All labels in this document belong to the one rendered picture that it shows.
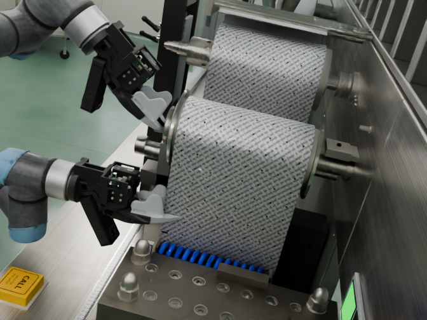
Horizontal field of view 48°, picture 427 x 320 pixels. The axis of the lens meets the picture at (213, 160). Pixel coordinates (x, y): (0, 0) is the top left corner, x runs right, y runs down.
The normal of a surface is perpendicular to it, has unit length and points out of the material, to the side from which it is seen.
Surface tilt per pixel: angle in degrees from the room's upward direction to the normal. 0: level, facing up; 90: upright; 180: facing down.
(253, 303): 0
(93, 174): 90
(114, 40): 90
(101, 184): 90
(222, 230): 90
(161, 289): 0
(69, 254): 0
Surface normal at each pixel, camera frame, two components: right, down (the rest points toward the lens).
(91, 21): 0.42, -0.09
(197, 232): -0.18, 0.41
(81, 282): 0.18, -0.88
